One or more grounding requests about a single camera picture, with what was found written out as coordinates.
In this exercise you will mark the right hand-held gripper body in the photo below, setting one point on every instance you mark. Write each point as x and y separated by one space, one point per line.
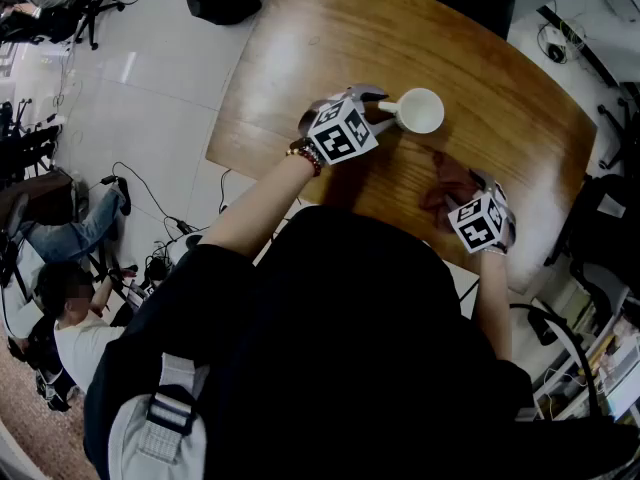
477 223

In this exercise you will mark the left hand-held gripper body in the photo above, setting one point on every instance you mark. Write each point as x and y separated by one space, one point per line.
340 133

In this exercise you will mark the reddish-brown cloth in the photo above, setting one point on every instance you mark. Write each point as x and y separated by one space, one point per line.
450 185

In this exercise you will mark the white mug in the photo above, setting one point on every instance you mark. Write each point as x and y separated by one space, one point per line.
421 110

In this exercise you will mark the person's left forearm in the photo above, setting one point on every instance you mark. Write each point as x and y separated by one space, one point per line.
260 203

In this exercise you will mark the person's right forearm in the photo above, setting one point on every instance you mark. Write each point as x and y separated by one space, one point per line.
492 303

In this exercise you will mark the black office chair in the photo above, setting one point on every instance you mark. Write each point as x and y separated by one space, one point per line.
595 228
97 3

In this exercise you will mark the black desk lamp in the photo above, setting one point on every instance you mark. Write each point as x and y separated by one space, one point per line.
555 328

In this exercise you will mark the white shelf with books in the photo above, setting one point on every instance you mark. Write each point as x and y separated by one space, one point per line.
600 353

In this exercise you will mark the person's black top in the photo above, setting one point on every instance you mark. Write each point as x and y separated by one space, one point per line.
340 348

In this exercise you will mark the white power strip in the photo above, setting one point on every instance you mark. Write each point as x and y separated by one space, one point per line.
52 119

